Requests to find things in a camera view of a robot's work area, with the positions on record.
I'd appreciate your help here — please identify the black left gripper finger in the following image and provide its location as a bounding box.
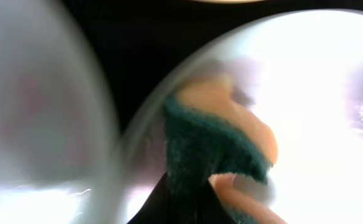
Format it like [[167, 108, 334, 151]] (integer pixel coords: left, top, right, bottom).
[[127, 174, 234, 224]]

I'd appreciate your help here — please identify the green yellow sponge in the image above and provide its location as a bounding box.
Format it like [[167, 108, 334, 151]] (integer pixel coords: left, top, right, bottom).
[[163, 75, 282, 223]]

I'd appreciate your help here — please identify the round black tray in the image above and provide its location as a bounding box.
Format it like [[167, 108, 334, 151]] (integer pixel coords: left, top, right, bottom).
[[62, 0, 363, 130]]

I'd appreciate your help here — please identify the mint plate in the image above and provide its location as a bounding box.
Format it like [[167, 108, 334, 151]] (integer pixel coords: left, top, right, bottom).
[[0, 0, 117, 224], [116, 9, 363, 223]]

